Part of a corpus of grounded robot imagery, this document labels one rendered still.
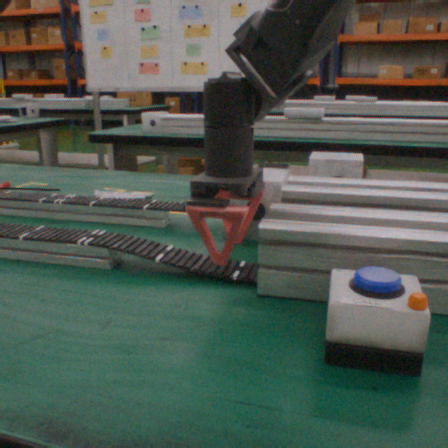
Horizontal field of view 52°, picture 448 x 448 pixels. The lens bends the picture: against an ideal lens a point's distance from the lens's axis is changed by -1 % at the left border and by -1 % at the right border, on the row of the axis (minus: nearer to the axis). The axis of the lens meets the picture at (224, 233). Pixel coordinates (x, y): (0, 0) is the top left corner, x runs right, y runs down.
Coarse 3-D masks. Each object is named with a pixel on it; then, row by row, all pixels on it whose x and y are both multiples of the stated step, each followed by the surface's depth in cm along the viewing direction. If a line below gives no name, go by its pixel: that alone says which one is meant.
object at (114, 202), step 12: (0, 192) 88; (12, 192) 87; (24, 192) 87; (72, 204) 80; (84, 204) 79; (96, 204) 79; (108, 204) 78; (120, 204) 78; (132, 204) 78; (144, 204) 78; (156, 204) 78; (168, 204) 78; (180, 204) 78
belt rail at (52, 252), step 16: (0, 240) 63; (16, 240) 62; (0, 256) 64; (16, 256) 63; (32, 256) 62; (48, 256) 62; (64, 256) 61; (80, 256) 61; (96, 256) 61; (112, 256) 60
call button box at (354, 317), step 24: (336, 288) 40; (360, 288) 40; (408, 288) 40; (336, 312) 38; (360, 312) 37; (384, 312) 37; (408, 312) 36; (336, 336) 38; (360, 336) 38; (384, 336) 37; (408, 336) 37; (336, 360) 39; (360, 360) 39; (384, 360) 38; (408, 360) 38
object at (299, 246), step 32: (288, 224) 50; (320, 224) 50; (352, 224) 55; (384, 224) 54; (416, 224) 53; (288, 256) 50; (320, 256) 49; (352, 256) 48; (384, 256) 48; (416, 256) 48; (288, 288) 51; (320, 288) 50
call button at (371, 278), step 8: (360, 272) 40; (368, 272) 40; (376, 272) 40; (384, 272) 40; (392, 272) 40; (360, 280) 39; (368, 280) 39; (376, 280) 39; (384, 280) 39; (392, 280) 39; (400, 280) 39; (368, 288) 39; (376, 288) 38; (384, 288) 38; (392, 288) 38
